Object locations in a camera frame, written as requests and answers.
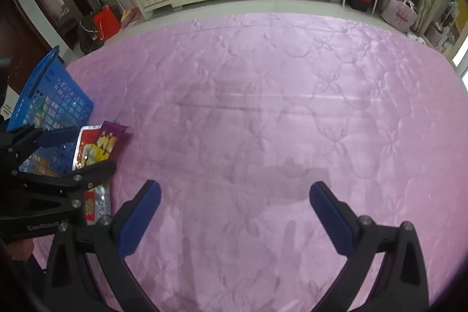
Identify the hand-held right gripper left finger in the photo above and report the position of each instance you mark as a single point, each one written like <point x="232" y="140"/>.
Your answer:
<point x="140" y="220"/>

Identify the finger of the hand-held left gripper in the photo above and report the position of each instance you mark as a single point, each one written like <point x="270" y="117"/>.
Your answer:
<point x="60" y="136"/>
<point x="97" y="173"/>

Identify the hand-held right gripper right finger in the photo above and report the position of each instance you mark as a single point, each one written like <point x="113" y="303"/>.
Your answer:
<point x="334" y="220"/>

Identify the red and white snack bag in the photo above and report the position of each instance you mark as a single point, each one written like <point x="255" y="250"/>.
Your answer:
<point x="86" y="147"/>

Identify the blue plastic basket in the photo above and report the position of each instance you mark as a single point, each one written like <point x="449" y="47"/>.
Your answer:
<point x="55" y="96"/>

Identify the purple snack packet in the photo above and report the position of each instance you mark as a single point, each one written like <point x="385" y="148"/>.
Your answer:
<point x="111" y="132"/>

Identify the person's left hand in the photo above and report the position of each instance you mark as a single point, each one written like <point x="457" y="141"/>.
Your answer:
<point x="20" y="250"/>

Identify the black bag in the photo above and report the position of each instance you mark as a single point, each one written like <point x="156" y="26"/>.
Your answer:
<point x="87" y="38"/>

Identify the red paper bag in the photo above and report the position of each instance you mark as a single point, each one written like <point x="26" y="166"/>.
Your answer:
<point x="106" y="23"/>

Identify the pink quilted blanket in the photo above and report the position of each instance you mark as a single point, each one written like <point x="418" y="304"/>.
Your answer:
<point x="256" y="96"/>

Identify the pink tote bag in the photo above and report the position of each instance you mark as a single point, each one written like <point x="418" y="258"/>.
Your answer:
<point x="399" y="15"/>

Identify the red storage box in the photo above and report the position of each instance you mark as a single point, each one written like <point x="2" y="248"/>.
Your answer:
<point x="360" y="1"/>

